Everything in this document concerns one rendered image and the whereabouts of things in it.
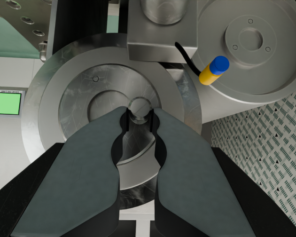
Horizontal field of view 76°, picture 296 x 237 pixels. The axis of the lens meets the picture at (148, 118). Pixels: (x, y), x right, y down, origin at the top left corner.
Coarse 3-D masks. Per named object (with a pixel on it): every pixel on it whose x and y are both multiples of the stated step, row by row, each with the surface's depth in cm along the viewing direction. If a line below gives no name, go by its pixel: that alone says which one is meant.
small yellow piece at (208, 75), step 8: (184, 56) 12; (224, 56) 9; (192, 64) 12; (208, 64) 10; (216, 64) 9; (224, 64) 9; (200, 72) 12; (208, 72) 10; (216, 72) 10; (200, 80) 11; (208, 80) 11
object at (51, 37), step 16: (64, 0) 19; (80, 0) 24; (96, 0) 32; (64, 16) 19; (80, 16) 24; (96, 16) 32; (64, 32) 19; (80, 32) 24; (96, 32) 33; (48, 48) 17
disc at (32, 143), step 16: (64, 48) 16; (80, 48) 16; (48, 64) 16; (176, 64) 16; (32, 80) 16; (48, 80) 16; (176, 80) 16; (192, 80) 16; (32, 96) 15; (192, 96) 16; (32, 112) 15; (192, 112) 16; (32, 128) 15; (192, 128) 16; (32, 144) 15; (32, 160) 15; (128, 192) 15; (144, 192) 15; (128, 208) 15
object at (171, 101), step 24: (96, 48) 16; (120, 48) 16; (72, 72) 15; (144, 72) 16; (168, 72) 16; (48, 96) 15; (168, 96) 15; (48, 120) 15; (48, 144) 14; (120, 168) 14; (144, 168) 14
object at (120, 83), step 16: (112, 64) 14; (80, 80) 14; (96, 80) 14; (112, 80) 14; (128, 80) 14; (144, 80) 14; (64, 96) 14; (80, 96) 14; (96, 96) 14; (112, 96) 14; (128, 96) 14; (144, 96) 14; (64, 112) 13; (80, 112) 13; (96, 112) 14; (64, 128) 13; (144, 128) 14; (128, 144) 13; (144, 144) 13; (128, 160) 13
